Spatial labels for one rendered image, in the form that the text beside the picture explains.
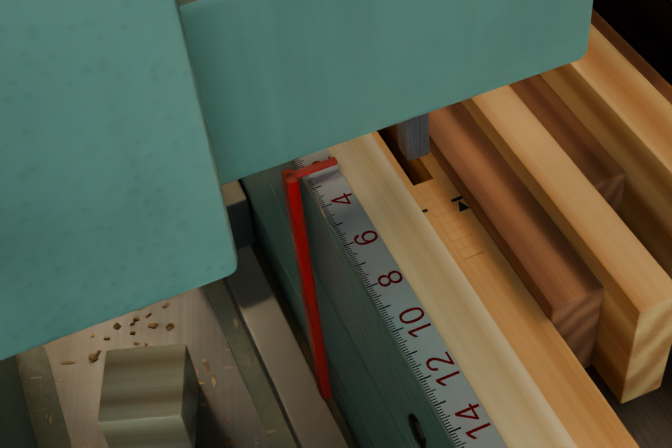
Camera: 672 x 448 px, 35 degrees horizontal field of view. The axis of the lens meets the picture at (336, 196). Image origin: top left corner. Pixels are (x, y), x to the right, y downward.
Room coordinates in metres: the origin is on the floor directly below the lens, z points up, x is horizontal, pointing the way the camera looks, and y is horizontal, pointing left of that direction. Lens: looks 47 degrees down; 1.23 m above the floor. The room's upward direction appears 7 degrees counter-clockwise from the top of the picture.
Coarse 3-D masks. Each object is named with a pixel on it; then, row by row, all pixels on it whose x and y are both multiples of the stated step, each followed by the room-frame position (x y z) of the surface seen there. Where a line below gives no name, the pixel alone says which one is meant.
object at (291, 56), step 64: (192, 0) 0.23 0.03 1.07; (256, 0) 0.23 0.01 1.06; (320, 0) 0.24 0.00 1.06; (384, 0) 0.24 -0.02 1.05; (448, 0) 0.25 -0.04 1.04; (512, 0) 0.26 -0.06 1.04; (576, 0) 0.26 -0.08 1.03; (256, 64) 0.23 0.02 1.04; (320, 64) 0.24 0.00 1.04; (384, 64) 0.24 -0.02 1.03; (448, 64) 0.25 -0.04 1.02; (512, 64) 0.26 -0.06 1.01; (256, 128) 0.23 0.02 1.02; (320, 128) 0.24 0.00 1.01
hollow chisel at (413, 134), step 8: (408, 120) 0.28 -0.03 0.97; (416, 120) 0.28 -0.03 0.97; (424, 120) 0.28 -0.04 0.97; (400, 128) 0.28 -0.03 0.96; (408, 128) 0.28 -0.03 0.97; (416, 128) 0.28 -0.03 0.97; (424, 128) 0.28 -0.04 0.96; (400, 136) 0.28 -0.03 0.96; (408, 136) 0.28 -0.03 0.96; (416, 136) 0.28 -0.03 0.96; (424, 136) 0.28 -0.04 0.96; (400, 144) 0.28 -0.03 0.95; (408, 144) 0.28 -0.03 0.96; (416, 144) 0.28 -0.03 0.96; (424, 144) 0.28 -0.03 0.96; (408, 152) 0.28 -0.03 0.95; (416, 152) 0.28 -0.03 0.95; (424, 152) 0.28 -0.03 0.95; (408, 160) 0.28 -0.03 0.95
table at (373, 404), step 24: (264, 192) 0.34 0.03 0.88; (264, 216) 0.35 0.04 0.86; (288, 240) 0.31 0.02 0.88; (288, 264) 0.32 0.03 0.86; (312, 264) 0.28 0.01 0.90; (336, 312) 0.25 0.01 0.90; (336, 336) 0.26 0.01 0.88; (336, 360) 0.26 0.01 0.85; (360, 360) 0.23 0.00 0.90; (360, 384) 0.23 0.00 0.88; (600, 384) 0.20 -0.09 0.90; (360, 408) 0.24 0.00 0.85; (384, 408) 0.21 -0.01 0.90; (624, 408) 0.19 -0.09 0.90; (648, 408) 0.19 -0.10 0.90; (384, 432) 0.21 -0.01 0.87; (648, 432) 0.18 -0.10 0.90
